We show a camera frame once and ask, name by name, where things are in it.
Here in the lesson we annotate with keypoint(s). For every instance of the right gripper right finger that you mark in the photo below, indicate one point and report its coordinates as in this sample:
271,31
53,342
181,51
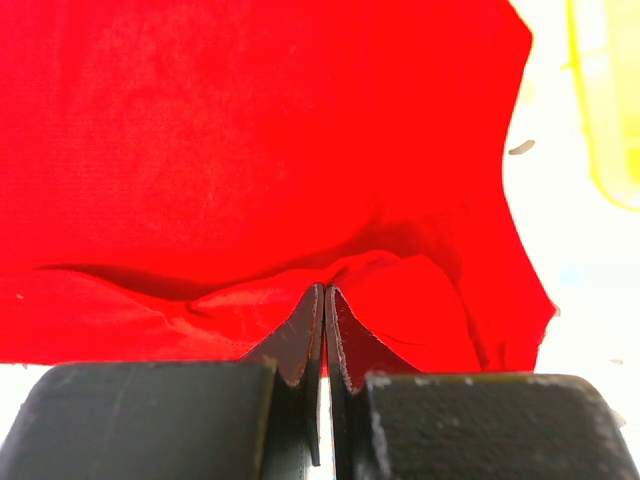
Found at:
393,421

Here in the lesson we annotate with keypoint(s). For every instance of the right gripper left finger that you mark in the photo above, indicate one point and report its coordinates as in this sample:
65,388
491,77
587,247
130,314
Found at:
253,418

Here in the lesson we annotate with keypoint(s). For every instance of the red t shirt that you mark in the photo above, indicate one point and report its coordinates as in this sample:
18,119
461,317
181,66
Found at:
175,174

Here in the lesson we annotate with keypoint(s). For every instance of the yellow plastic bin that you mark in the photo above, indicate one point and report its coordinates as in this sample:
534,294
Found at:
603,47

